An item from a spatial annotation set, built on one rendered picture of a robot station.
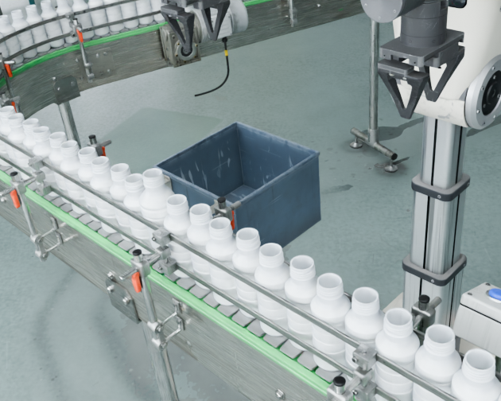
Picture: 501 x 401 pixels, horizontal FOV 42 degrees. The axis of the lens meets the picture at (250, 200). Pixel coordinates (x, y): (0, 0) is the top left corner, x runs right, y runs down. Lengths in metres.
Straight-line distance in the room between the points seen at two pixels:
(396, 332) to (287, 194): 0.82
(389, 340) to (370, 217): 2.19
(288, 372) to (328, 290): 0.20
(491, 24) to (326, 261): 1.69
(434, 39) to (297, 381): 0.57
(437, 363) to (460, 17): 0.70
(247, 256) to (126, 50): 1.68
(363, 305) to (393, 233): 2.08
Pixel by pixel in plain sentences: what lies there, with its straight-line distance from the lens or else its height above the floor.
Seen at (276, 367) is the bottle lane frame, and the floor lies 0.97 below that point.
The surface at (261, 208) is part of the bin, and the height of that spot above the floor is 0.89.
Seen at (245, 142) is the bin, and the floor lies 0.89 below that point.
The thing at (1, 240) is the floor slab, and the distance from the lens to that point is 3.40.
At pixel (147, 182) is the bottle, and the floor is 1.19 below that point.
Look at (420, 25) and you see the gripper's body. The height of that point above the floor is 1.52.
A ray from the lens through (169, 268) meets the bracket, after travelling 1.22.
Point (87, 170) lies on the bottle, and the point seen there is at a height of 1.13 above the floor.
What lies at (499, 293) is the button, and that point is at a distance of 1.04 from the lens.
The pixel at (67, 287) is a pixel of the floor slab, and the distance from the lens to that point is 2.96.
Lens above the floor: 1.80
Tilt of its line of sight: 34 degrees down
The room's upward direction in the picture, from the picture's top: 6 degrees counter-clockwise
